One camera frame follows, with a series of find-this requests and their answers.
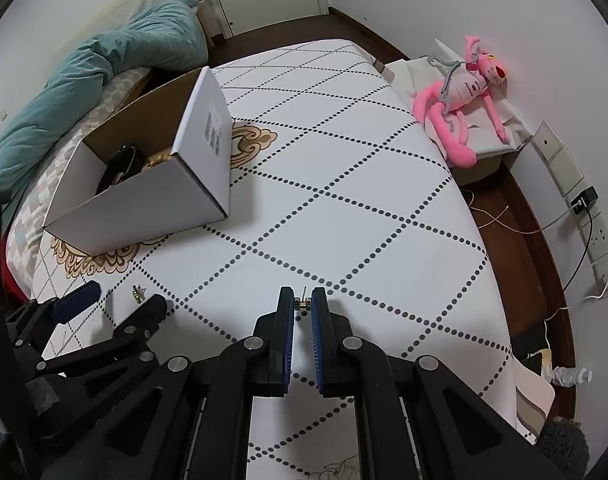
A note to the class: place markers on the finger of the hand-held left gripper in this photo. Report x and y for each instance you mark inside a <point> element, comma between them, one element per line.
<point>146,312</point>
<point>78,297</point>

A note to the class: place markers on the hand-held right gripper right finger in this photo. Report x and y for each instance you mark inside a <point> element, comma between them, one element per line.
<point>318,350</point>

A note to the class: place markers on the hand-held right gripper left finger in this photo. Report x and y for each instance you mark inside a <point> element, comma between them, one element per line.
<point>286,340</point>

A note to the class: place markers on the small cluster earring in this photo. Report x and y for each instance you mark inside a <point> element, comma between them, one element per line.
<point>138,292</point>

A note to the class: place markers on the small gold stud earring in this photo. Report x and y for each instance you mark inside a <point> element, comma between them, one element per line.
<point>300,303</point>

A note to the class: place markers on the black smart band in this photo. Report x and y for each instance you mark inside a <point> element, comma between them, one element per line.
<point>118,162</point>

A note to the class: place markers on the white cardboard box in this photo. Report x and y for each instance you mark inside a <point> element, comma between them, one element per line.
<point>203,160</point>

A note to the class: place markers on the red cloth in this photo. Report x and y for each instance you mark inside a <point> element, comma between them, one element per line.
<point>11,270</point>

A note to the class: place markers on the white diamond pattern tablecloth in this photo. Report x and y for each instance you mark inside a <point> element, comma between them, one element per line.
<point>359,160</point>

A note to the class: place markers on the teal quilt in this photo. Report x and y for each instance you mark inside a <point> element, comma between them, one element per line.
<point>58,90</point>

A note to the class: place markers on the beige striped under cloth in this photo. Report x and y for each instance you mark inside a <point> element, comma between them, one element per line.
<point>534,395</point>

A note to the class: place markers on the brown cardboard box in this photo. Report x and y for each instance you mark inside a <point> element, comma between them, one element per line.
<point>479,172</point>

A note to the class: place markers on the small clear plastic bottle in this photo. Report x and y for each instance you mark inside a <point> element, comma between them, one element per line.
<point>571,376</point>

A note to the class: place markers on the grey fuzzy slipper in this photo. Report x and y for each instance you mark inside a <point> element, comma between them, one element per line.
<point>561,445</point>

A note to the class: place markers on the pink plush toy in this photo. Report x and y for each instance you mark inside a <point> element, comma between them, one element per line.
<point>454,90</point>

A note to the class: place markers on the grey clothes hanger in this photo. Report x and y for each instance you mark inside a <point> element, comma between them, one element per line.
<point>446,85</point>

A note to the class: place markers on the white power strip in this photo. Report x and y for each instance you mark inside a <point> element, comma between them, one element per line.
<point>601,240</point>

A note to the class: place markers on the black charger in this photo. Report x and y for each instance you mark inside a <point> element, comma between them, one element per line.
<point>584,200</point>

